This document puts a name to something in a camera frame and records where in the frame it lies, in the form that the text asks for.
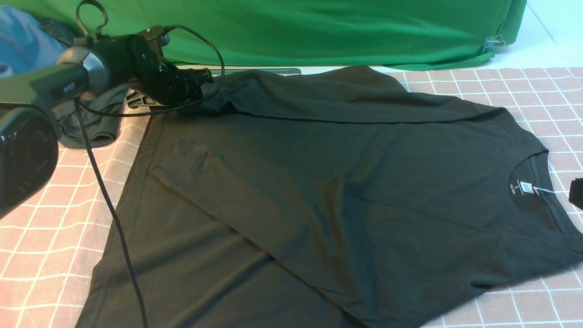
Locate green backdrop cloth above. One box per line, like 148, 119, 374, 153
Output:
0, 0, 528, 71

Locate metal binder clip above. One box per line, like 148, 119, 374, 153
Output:
483, 34, 506, 52

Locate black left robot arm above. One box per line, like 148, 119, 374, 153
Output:
0, 26, 213, 217

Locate dark crumpled garment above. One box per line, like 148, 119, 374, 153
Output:
37, 17, 128, 149

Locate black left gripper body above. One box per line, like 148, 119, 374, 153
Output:
128, 34, 203, 106

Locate blue crumpled garment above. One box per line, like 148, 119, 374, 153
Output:
0, 5, 66, 78

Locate dark gray long-sleeve shirt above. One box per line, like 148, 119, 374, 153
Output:
75, 65, 583, 328

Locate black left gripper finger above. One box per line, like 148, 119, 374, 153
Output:
127, 91, 166, 109
184, 68, 214, 87

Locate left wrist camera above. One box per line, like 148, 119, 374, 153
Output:
135, 25, 171, 48

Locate pink grid-patterned table mat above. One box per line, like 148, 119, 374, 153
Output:
0, 66, 583, 328

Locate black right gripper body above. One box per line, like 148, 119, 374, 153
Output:
568, 177, 583, 205

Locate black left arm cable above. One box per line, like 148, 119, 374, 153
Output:
73, 0, 226, 328

